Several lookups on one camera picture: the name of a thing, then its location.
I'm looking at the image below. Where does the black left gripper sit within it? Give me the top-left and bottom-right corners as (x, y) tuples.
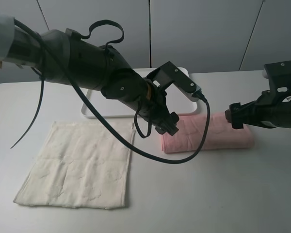
(135, 92), (179, 135)

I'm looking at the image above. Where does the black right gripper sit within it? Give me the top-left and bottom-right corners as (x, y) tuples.
(225, 90), (281, 129)

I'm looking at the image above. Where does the pink towel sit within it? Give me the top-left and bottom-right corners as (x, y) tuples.
(161, 112), (255, 153)

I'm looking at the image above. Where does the cream white towel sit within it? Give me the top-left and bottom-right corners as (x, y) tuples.
(14, 122), (131, 209)

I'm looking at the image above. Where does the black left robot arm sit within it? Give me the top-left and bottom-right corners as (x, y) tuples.
(0, 13), (179, 135)

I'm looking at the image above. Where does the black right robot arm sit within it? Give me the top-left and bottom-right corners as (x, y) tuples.
(225, 91), (291, 130)

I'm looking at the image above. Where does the white rectangular plastic tray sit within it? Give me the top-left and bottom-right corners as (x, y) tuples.
(81, 67), (198, 120)

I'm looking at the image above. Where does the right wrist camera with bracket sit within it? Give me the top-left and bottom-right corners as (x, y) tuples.
(264, 60), (291, 94)

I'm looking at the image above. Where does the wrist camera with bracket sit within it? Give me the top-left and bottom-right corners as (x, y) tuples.
(264, 60), (291, 94)
(146, 61), (206, 102)

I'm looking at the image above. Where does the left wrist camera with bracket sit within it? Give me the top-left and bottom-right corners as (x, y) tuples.
(146, 61), (206, 102)

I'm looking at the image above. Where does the black left camera cable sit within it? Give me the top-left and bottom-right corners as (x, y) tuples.
(13, 19), (211, 165)

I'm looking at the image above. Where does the black flat strap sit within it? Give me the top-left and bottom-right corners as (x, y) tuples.
(10, 20), (125, 149)

